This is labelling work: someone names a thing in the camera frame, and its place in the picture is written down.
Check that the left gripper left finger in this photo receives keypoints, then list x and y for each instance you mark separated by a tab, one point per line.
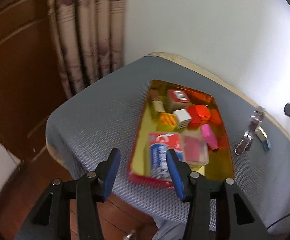
50	217

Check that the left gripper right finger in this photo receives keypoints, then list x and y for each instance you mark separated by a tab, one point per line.
236	218

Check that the blue patterned small box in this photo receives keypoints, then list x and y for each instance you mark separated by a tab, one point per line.
266	145

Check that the clear box blue label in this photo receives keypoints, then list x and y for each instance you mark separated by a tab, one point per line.
159	143

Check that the pink eraser block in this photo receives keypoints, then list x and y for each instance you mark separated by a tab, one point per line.
209	136

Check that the clear case red insert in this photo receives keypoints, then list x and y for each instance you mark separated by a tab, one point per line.
195	148

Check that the orange red rounded case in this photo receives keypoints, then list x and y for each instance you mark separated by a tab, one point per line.
199	114

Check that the yellow red striped cube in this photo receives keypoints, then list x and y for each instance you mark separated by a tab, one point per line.
167	122

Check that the red toffee tin box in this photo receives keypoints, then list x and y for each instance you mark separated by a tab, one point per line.
220	164

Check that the white zigzag cube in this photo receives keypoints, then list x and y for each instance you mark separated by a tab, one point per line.
183	118

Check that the red barcode carton box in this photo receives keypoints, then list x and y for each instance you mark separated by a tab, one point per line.
176	99

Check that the grey honeycomb mat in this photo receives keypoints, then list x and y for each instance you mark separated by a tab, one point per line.
105	115

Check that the wooden door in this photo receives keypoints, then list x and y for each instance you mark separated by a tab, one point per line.
30	85

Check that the gold table edge cloth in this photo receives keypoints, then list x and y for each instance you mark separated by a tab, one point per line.
222	82

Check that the beige patterned curtain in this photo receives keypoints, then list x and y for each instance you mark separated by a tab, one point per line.
88	36

